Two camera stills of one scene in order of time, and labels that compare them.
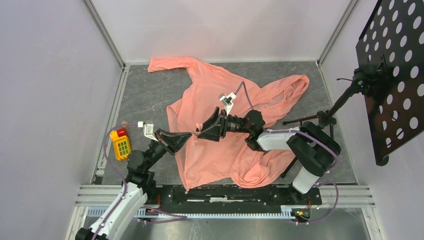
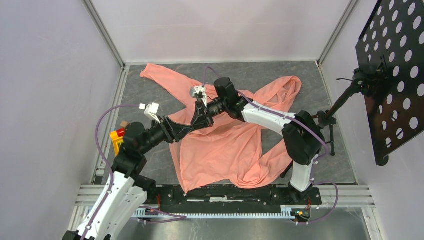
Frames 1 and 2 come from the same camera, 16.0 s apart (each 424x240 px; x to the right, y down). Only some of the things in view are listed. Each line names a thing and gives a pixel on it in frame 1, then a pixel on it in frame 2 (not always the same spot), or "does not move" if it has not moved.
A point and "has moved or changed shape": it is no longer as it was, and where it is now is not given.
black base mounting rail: [175, 199] does not move
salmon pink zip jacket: [231, 162] has moved or changed shape
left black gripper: [177, 138] → [174, 131]
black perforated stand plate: [390, 52] does not move
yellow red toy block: [122, 143] does not move
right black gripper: [216, 124] → [200, 119]
